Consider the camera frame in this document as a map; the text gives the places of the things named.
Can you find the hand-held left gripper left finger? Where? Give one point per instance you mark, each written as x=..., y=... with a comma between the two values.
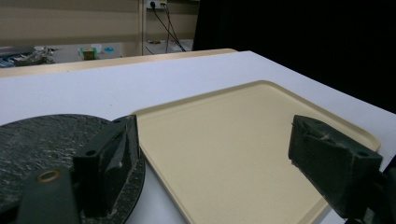
x=104, y=168

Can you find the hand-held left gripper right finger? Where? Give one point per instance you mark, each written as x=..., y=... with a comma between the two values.
x=330, y=161

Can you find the round dark stone plate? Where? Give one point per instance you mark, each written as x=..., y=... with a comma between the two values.
x=40, y=146

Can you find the beige plastic tray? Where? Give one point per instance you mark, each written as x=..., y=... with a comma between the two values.
x=236, y=149

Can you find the wooden table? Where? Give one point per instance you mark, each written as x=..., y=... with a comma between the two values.
x=118, y=61

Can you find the colourful small box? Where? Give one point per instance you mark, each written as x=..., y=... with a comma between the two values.
x=89, y=53

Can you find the blue round lid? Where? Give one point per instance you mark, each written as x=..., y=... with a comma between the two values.
x=108, y=49

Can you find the black curtain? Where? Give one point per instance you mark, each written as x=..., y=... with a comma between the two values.
x=299, y=46

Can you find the pile of grey clutter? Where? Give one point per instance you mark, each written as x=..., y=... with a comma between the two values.
x=26, y=57

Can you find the white wall power socket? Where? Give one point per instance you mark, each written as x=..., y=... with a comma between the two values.
x=155, y=4

